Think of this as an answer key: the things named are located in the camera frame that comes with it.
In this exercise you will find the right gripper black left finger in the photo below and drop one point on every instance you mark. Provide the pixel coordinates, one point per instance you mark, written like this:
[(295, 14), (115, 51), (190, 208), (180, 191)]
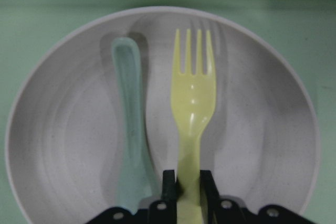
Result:
[(160, 211)]

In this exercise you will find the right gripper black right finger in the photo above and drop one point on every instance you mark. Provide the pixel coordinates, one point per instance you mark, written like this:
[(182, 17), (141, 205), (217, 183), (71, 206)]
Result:
[(228, 209)]

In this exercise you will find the white round plate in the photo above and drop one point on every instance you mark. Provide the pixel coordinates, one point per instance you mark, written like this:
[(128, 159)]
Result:
[(64, 140)]

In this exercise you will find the yellow plastic fork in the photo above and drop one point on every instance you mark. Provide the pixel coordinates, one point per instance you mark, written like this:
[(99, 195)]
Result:
[(193, 102)]

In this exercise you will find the green plastic spoon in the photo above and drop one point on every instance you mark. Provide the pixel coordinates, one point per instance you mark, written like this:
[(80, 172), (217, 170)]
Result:
[(138, 182)]

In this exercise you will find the light green tray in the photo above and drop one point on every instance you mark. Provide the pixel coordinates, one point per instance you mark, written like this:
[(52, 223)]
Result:
[(303, 31)]

